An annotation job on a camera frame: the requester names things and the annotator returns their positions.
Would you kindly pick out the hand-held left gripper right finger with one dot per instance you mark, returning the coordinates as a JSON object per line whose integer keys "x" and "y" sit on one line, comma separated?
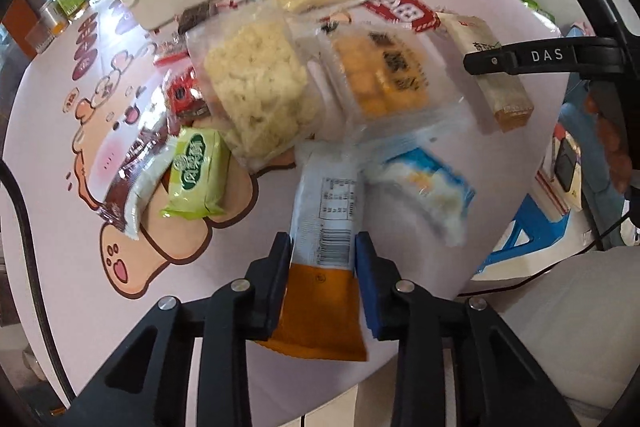
{"x": 367, "y": 277}

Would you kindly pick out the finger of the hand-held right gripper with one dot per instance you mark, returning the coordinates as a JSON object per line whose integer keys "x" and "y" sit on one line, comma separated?
{"x": 525, "y": 57}

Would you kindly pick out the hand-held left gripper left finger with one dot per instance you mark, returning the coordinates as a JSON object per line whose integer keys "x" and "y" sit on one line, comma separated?
{"x": 280, "y": 267}

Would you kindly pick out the beige snack bar packet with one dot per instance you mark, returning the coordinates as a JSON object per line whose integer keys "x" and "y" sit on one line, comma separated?
{"x": 505, "y": 102}

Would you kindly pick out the white and orange snack packet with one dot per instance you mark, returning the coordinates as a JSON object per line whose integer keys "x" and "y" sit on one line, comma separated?
{"x": 325, "y": 217}

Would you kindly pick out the clear puffed rice packet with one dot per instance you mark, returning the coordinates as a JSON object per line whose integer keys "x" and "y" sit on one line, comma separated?
{"x": 255, "y": 92}

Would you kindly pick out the small red walnut snack packet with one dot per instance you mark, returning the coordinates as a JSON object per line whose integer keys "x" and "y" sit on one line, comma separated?
{"x": 182, "y": 97}

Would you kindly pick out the person's right hand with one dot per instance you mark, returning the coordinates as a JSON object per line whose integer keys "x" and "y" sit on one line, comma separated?
{"x": 612, "y": 142}

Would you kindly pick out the cartoon printed tablecloth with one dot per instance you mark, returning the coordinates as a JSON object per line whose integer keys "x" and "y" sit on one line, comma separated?
{"x": 225, "y": 247}

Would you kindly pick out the blue and white snack packet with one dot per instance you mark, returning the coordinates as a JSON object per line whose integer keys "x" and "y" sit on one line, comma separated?
{"x": 430, "y": 187}

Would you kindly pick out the white cardboard box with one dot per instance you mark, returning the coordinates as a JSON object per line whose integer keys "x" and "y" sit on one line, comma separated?
{"x": 565, "y": 167}

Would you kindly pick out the green snack packet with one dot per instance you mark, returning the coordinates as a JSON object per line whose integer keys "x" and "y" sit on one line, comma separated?
{"x": 197, "y": 172}

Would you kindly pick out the red checkered snack packet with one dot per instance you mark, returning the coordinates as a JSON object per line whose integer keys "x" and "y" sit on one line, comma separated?
{"x": 405, "y": 9}

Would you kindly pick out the clear orange cake packet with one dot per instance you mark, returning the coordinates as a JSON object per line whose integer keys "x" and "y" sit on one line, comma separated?
{"x": 385, "y": 77}

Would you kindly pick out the blue plastic stool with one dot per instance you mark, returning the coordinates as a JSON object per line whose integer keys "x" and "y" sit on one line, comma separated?
{"x": 535, "y": 227}

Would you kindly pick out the brown and white snack packet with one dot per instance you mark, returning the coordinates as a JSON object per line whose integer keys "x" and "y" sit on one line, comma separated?
{"x": 132, "y": 177}

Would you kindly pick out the flat red snack packet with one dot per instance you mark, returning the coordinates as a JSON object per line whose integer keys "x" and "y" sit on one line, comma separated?
{"x": 170, "y": 52}

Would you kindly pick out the dark brown cake packet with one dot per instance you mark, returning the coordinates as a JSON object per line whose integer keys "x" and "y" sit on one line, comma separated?
{"x": 197, "y": 14}

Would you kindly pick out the clear drinking glass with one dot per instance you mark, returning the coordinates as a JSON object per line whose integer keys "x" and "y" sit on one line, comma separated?
{"x": 37, "y": 39}

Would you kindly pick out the clear bottle with orange base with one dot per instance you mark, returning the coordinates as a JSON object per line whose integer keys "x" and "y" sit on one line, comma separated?
{"x": 52, "y": 22}

